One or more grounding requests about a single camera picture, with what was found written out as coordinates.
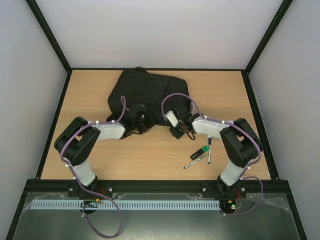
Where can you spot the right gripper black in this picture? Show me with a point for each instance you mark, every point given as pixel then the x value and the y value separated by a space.
pixel 175 131

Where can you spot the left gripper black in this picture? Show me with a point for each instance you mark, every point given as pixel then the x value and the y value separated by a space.
pixel 150 124

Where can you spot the black student bag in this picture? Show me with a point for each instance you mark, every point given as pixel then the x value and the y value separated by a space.
pixel 140 87

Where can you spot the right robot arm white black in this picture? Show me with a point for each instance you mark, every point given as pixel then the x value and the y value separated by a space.
pixel 243 147

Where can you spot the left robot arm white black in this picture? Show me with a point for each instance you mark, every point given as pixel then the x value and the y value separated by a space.
pixel 76 142

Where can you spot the blue capped marker pen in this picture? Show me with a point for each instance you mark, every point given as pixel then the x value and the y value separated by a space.
pixel 209 150

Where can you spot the green black highlighter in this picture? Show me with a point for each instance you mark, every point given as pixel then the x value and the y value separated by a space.
pixel 199 152

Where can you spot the green capped marker pen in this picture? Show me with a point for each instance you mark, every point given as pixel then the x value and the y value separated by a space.
pixel 193 162

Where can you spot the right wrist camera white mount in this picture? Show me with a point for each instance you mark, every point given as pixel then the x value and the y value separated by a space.
pixel 170 116

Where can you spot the grey slotted cable duct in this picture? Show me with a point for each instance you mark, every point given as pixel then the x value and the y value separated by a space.
pixel 144 205

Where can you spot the black aluminium frame rail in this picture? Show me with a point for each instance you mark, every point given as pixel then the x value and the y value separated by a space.
pixel 207 188

